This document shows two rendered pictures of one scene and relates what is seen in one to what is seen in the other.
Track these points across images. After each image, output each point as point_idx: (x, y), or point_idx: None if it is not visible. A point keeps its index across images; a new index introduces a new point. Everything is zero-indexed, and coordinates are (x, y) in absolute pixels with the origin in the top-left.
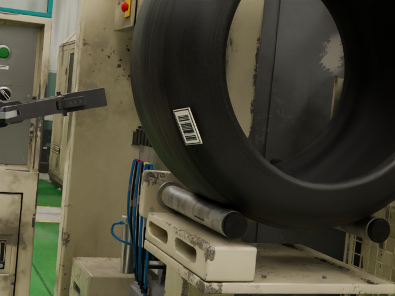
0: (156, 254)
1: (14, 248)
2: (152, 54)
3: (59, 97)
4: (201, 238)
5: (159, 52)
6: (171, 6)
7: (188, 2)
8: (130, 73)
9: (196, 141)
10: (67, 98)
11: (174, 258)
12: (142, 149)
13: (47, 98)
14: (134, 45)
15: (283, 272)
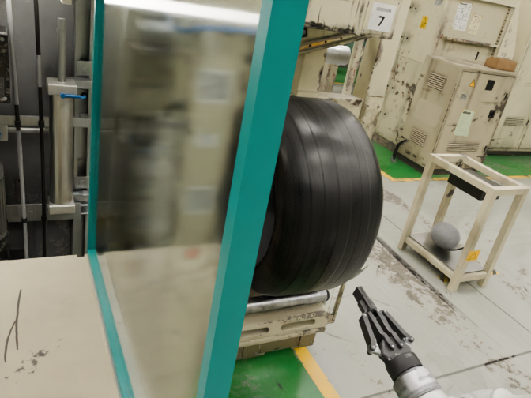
0: (246, 345)
1: None
2: (359, 249)
3: (386, 310)
4: (308, 312)
5: (368, 247)
6: (377, 220)
7: (381, 214)
8: (311, 263)
9: (359, 274)
10: (376, 307)
11: (280, 334)
12: None
13: (382, 317)
14: (324, 246)
15: None
